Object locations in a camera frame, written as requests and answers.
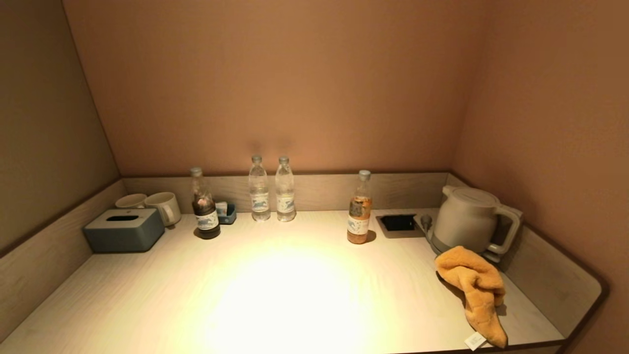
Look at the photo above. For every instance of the yellow fluffy cleaning cloth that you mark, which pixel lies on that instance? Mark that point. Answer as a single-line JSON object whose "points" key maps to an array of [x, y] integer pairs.
{"points": [[471, 280]]}

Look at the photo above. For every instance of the light wood desk surround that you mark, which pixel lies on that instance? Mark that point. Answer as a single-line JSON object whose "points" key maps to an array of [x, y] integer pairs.
{"points": [[334, 191]]}

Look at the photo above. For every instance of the clear water plastic bottle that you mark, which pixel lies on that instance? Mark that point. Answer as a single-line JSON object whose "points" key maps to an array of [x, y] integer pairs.
{"points": [[259, 201], [285, 201]]}

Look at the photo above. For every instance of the orange tea plastic bottle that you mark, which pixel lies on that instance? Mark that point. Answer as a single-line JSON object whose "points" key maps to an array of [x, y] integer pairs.
{"points": [[358, 226]]}

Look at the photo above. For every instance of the small blue sachet tray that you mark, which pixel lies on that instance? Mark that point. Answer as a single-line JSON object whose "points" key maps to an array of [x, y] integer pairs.
{"points": [[229, 217]]}

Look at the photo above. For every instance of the recessed black socket panel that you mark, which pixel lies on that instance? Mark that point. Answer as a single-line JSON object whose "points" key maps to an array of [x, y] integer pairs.
{"points": [[398, 222]]}

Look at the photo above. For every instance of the white sachet packet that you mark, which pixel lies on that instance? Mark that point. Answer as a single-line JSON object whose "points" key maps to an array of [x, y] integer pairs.
{"points": [[221, 208]]}

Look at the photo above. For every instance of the dark drink plastic bottle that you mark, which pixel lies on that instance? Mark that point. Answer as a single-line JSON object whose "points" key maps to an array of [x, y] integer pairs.
{"points": [[206, 221]]}

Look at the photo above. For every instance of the grey kettle power plug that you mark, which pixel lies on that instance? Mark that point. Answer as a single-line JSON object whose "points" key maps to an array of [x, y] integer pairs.
{"points": [[426, 221]]}

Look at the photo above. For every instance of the grey kettle base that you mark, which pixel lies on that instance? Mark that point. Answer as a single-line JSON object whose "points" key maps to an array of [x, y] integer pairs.
{"points": [[437, 246]]}

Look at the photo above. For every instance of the white ceramic mug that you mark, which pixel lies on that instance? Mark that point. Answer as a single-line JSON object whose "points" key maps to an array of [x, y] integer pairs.
{"points": [[162, 204], [130, 200]]}

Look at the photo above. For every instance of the white electric kettle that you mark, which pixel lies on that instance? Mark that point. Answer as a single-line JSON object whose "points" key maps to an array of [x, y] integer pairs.
{"points": [[467, 221]]}

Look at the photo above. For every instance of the grey-blue tissue box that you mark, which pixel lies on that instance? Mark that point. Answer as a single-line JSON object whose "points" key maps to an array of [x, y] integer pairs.
{"points": [[123, 233]]}

